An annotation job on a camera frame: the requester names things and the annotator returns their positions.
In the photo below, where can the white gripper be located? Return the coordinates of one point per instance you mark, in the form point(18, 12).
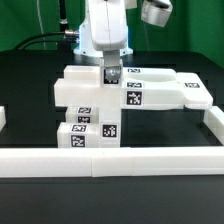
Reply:
point(109, 32)

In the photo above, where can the white chair seat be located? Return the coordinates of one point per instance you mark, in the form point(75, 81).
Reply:
point(110, 127)

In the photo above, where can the white tagged cube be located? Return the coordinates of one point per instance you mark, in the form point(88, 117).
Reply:
point(110, 75)

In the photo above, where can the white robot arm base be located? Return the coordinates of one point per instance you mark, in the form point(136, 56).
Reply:
point(85, 39)

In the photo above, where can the white U-shaped obstacle fence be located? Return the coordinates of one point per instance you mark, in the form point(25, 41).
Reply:
point(105, 162)

